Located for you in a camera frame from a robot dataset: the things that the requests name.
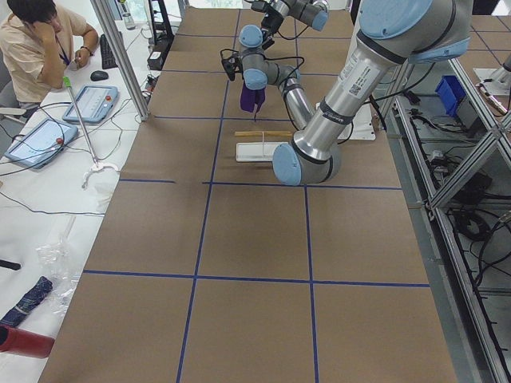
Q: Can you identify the small black box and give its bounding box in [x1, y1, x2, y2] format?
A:
[147, 51, 163, 71]

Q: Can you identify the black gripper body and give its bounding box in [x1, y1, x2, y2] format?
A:
[261, 10, 287, 35]

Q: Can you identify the black keyboard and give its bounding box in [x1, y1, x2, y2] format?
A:
[99, 34, 117, 69]

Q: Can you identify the white column pedestal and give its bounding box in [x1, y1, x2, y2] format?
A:
[315, 0, 378, 141]

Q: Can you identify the seated person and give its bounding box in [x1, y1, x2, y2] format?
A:
[1, 1, 99, 109]

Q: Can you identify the aluminium frame post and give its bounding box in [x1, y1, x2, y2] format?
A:
[90, 0, 149, 121]

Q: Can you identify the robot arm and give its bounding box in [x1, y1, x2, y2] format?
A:
[250, 0, 329, 49]
[235, 1, 473, 185]

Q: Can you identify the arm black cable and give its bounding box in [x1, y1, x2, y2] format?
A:
[265, 55, 305, 83]

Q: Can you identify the black computer mouse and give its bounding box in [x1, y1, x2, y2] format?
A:
[89, 70, 109, 81]

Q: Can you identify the clear plastic wrap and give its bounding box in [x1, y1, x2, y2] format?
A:
[36, 215, 81, 317]

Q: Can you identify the blue storage bin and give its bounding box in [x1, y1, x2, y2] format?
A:
[435, 75, 466, 117]

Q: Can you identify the teach pendant near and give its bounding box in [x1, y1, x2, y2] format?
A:
[5, 118, 77, 169]

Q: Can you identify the reacher grabber stick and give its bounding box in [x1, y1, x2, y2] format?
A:
[62, 76, 121, 190]

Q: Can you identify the white towel rack base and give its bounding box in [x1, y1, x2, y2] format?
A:
[236, 142, 280, 162]

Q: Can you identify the purple towel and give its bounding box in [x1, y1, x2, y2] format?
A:
[240, 84, 266, 114]

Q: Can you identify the wooden rack bar upper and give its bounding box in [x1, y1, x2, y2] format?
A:
[234, 131, 293, 137]

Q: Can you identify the teach pendant far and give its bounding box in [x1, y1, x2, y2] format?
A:
[67, 85, 119, 124]

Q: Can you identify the folded dark umbrella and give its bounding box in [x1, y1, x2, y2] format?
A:
[1, 276, 53, 328]

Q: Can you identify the teach pendant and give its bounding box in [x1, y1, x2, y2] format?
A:
[5, 118, 77, 169]
[67, 85, 119, 124]

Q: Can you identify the red bottle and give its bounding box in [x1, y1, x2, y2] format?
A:
[1, 325, 55, 358]

